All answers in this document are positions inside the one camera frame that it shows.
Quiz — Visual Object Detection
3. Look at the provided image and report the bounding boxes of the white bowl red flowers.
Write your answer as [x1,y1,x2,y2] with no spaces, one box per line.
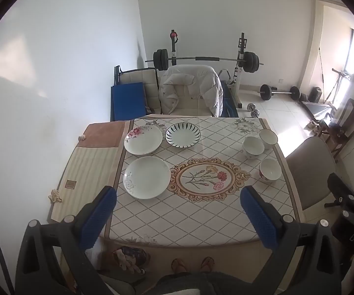
[259,159,282,182]

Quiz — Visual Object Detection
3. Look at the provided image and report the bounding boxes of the plain white plate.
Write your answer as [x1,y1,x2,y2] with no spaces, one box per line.
[123,157,171,200]

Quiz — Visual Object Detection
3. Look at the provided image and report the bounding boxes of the dark rim white bowl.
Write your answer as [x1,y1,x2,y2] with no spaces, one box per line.
[259,129,278,149]

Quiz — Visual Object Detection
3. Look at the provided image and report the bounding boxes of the blue rim white bowl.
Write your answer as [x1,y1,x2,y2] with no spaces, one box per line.
[242,136,265,159]

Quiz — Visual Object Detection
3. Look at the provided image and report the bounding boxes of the pink rose white plate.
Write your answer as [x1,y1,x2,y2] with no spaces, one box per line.
[124,125,163,156]

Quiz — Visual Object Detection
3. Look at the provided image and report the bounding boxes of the blue leaf pattern plate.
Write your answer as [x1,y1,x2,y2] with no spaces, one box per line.
[165,122,201,148]

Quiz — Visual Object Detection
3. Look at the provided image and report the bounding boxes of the floor barbell black plates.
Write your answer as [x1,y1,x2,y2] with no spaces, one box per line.
[259,84,301,101]

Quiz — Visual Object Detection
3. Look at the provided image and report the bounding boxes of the mat corner tassel near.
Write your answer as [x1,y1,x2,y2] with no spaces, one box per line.
[48,189,63,204]

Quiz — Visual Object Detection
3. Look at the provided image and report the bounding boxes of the grey upholstered chair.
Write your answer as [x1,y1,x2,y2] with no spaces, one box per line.
[286,136,336,210]

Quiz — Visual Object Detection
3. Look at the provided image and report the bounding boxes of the cloth bundle under table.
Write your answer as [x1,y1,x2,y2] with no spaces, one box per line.
[112,246,151,275]

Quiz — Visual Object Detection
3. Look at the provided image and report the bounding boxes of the brown beige striped mat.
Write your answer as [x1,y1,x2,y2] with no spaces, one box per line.
[50,121,133,222]

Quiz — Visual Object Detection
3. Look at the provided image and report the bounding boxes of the dark wooden chair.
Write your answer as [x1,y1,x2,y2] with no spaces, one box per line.
[315,99,354,160]

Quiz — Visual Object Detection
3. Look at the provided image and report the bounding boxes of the right sandalled foot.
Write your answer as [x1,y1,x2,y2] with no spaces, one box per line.
[199,256,215,272]

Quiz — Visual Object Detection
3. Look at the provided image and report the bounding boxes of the sandalled foot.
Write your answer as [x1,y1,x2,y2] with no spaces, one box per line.
[171,258,188,274]
[199,256,215,272]

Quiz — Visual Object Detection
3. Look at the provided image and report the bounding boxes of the left sandalled foot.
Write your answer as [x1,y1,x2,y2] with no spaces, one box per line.
[171,258,188,274]

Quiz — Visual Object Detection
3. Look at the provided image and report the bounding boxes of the patterned diamond tablecloth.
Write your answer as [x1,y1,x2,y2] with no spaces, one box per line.
[103,117,304,247]

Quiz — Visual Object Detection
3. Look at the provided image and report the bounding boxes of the small chrome dumbbell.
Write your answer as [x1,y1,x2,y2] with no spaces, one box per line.
[246,103,260,118]

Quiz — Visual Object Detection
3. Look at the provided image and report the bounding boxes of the blue folded mat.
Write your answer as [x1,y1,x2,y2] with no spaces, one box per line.
[110,83,147,121]

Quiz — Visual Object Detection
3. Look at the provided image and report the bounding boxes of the barbell on rack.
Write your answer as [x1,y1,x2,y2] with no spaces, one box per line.
[146,49,264,73]

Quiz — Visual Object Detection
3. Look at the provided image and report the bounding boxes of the cream padded chair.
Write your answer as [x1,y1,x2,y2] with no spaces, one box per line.
[164,73,214,117]

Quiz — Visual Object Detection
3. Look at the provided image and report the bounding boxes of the white puffer jacket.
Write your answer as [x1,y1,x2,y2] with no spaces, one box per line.
[158,65,224,117]

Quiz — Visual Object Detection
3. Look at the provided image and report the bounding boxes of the cream cushion against wall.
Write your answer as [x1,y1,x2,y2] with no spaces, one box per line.
[115,67,162,114]

